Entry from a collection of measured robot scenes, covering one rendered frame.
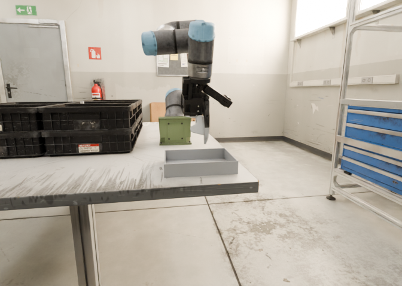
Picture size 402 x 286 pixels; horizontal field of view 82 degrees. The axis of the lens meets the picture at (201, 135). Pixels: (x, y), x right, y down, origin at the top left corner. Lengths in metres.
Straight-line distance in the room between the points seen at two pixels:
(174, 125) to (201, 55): 0.68
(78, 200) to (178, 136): 0.68
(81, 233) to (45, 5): 4.29
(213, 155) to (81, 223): 0.56
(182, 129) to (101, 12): 3.56
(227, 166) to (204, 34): 0.45
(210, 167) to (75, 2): 4.22
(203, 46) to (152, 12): 3.88
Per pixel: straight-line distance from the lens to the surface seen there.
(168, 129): 1.31
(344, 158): 2.37
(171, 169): 0.84
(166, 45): 0.79
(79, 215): 0.92
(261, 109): 4.76
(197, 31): 0.69
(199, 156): 1.04
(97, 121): 1.19
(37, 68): 4.79
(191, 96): 0.74
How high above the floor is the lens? 1.00
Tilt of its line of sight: 11 degrees down
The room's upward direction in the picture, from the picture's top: straight up
